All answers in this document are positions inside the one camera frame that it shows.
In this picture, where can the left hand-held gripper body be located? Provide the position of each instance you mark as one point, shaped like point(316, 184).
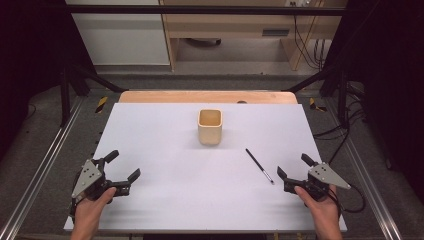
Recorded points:
point(87, 176)

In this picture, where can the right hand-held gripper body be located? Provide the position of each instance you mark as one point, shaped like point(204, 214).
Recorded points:
point(325, 176)

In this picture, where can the black pen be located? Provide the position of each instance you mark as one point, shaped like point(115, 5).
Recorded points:
point(259, 165)

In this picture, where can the beige square cup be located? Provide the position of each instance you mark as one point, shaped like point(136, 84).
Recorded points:
point(210, 133)

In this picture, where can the person's left hand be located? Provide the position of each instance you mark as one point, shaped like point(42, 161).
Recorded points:
point(91, 208)

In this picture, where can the person's right hand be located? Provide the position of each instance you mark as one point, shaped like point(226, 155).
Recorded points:
point(318, 208)

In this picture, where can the yellow black tape marker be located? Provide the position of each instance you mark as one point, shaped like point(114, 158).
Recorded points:
point(313, 104)
point(101, 104)

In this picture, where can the black metal stand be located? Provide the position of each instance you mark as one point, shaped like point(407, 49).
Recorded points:
point(341, 100)
point(65, 100)

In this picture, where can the wooden table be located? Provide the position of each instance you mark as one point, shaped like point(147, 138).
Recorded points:
point(186, 97)

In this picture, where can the white cabinet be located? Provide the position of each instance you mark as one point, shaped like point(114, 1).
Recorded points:
point(123, 40)

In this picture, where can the black curtain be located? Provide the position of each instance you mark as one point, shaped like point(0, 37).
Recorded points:
point(390, 66)
point(30, 60)

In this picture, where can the light wooden desk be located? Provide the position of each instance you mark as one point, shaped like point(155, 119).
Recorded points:
point(233, 23)

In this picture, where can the white power strip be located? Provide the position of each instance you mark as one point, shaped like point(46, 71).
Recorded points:
point(298, 3)

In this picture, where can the aluminium rail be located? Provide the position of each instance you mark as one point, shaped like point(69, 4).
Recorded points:
point(366, 173)
point(43, 160)

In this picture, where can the black horizontal frame bar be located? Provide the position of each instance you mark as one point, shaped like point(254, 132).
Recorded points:
point(200, 10)

